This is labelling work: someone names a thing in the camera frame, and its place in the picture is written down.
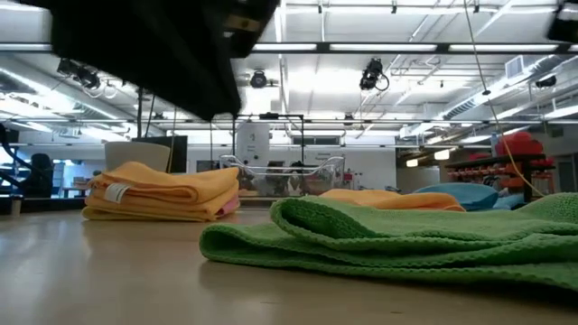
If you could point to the black hanging camera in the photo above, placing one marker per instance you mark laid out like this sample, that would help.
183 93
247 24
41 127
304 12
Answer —
371 72

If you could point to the shelf with red bins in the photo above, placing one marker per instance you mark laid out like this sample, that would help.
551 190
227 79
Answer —
519 146

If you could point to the round black ceiling camera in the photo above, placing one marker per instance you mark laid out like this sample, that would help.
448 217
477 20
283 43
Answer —
258 80

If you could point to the pink microfiber towel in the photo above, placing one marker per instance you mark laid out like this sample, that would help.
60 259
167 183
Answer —
229 207

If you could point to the clear plastic bin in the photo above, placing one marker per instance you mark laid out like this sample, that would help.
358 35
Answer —
289 180

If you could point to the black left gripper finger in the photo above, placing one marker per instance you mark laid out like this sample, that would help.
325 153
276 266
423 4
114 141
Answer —
158 54

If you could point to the black ceiling-hung device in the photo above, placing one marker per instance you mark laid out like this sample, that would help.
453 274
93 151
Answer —
79 72

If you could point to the white plant pot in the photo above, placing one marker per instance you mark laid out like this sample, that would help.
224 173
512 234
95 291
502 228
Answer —
135 155

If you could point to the small black ceiling device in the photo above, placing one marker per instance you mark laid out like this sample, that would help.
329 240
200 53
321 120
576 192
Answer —
545 81

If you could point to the blue microfiber towel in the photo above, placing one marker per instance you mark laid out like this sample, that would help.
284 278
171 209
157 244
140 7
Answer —
469 193

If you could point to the orange microfiber towel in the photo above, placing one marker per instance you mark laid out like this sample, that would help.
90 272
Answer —
393 198
171 180
189 208

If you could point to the black office chair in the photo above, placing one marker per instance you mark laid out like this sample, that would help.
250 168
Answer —
40 173

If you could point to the green microfiber towel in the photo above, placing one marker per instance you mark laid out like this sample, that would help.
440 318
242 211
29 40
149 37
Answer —
406 244

